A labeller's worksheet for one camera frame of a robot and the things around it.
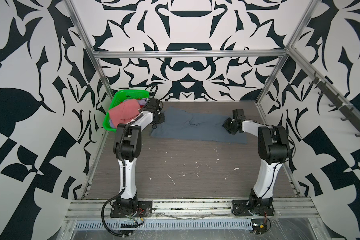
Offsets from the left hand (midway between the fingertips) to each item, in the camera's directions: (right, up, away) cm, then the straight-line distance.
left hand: (160, 115), depth 103 cm
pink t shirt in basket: (-22, +2, -5) cm, 23 cm away
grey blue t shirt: (+14, -6, +2) cm, 15 cm away
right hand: (+44, -5, +1) cm, 45 cm away
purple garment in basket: (-12, +10, +1) cm, 15 cm away
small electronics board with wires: (+51, -52, -32) cm, 80 cm away
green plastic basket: (-33, +15, +11) cm, 37 cm away
